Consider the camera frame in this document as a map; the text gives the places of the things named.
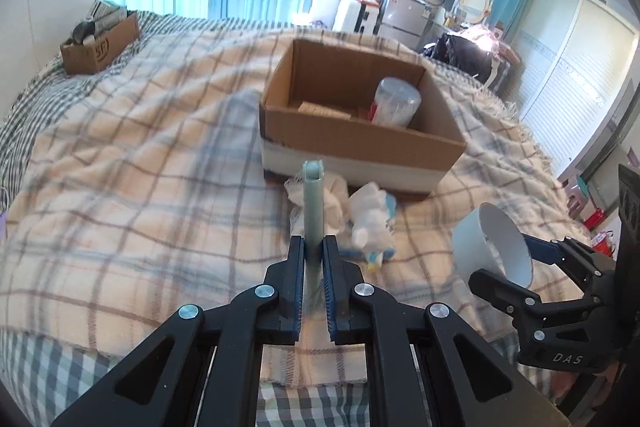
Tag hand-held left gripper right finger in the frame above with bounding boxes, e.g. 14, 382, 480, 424
322, 234, 573, 427

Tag pale green plastic tube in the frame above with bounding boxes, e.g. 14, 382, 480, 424
301, 159, 326, 314

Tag beige plaid blanket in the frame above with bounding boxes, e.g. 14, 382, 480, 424
0, 24, 588, 390

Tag grey striped packets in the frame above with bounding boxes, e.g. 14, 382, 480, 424
87, 0, 129, 34

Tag clear plastic swab jar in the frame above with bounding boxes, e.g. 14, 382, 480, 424
372, 77, 422, 128

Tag black bag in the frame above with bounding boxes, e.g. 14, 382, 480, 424
424, 32, 502, 84

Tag black round item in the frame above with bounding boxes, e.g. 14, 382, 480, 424
71, 21, 102, 45

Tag white cup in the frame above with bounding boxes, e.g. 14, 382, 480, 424
451, 202, 534, 288

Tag white sliding wardrobe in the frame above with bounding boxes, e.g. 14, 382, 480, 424
514, 0, 640, 175

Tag crumpled white plastic bag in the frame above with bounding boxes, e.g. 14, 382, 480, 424
284, 174, 352, 239

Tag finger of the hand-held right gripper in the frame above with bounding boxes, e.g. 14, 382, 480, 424
520, 234, 617, 280
468, 269, 601, 338

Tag white appliance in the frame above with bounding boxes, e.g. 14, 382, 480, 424
332, 0, 384, 36

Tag small printed cardboard box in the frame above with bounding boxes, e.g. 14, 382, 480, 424
60, 12, 141, 76

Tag clear plastic toy packet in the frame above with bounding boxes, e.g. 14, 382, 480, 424
347, 182, 399, 269

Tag silver fridge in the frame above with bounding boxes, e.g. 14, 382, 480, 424
375, 0, 434, 54

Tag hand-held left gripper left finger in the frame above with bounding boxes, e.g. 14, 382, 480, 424
50, 234, 306, 427

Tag grey checked bed sheet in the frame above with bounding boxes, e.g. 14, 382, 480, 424
0, 11, 521, 427

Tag large cardboard box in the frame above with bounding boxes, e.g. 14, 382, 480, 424
258, 38, 468, 196

